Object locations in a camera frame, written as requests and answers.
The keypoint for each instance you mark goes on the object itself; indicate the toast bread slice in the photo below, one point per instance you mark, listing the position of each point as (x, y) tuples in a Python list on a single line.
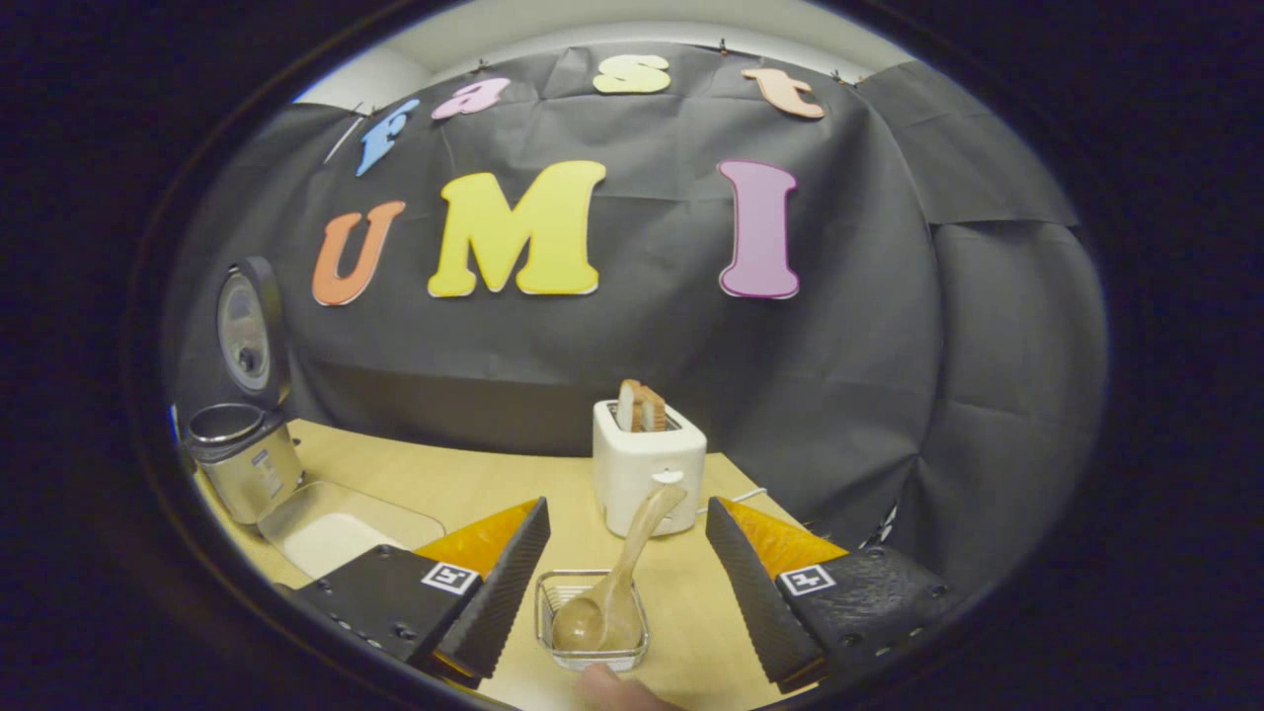
[(654, 410), (628, 405)]

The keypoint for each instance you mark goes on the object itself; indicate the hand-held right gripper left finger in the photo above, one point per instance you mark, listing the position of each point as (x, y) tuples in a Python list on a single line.
[(504, 592)]

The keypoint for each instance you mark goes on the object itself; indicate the silver black rice cooker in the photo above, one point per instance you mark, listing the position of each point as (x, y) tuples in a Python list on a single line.
[(247, 474)]

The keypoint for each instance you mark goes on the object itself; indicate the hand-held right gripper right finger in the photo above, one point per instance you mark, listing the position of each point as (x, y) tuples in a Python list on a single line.
[(755, 602)]

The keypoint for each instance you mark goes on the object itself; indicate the black backdrop cloth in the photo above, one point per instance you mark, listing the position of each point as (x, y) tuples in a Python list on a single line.
[(642, 336)]

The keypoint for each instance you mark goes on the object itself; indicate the white toaster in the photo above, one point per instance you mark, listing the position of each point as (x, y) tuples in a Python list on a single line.
[(632, 474)]

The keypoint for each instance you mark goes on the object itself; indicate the wooden spoon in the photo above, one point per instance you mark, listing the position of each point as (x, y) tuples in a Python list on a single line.
[(578, 622)]

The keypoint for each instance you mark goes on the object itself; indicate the clear plastic container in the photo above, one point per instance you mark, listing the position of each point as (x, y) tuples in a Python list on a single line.
[(395, 513)]

